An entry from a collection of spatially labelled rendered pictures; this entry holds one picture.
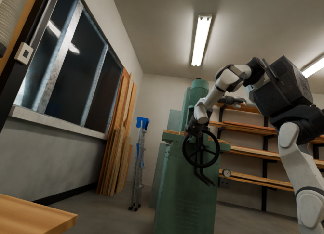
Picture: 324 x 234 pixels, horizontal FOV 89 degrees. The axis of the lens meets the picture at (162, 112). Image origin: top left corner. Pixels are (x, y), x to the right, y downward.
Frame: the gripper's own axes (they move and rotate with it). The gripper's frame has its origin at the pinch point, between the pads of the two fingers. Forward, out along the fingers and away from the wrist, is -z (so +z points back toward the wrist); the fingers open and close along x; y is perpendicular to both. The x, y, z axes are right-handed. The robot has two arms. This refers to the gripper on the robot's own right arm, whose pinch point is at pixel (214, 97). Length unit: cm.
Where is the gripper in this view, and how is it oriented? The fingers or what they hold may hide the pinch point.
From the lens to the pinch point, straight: 172.1
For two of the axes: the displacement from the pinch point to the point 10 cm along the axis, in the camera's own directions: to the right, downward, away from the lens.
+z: 9.8, 1.8, -0.1
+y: -1.6, 9.2, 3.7
